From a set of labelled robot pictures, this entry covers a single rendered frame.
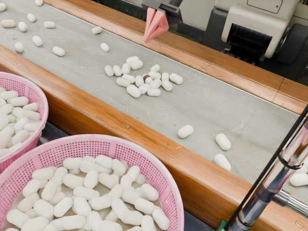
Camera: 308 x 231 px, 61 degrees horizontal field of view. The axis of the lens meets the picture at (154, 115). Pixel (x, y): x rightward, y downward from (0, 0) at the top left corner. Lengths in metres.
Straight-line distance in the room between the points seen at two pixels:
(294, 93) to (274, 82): 0.06
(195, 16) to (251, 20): 1.72
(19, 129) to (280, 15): 0.96
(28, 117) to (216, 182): 0.37
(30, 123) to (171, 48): 0.45
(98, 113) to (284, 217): 0.35
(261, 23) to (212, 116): 0.60
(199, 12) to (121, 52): 2.06
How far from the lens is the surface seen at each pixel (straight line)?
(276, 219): 0.45
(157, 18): 0.68
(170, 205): 0.42
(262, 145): 0.59
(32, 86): 0.59
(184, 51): 0.78
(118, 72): 0.65
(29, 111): 0.56
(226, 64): 0.77
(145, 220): 0.40
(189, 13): 2.83
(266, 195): 0.36
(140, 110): 0.57
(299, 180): 0.53
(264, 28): 1.13
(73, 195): 0.45
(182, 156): 0.46
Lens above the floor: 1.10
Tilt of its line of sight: 40 degrees down
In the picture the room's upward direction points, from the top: 11 degrees clockwise
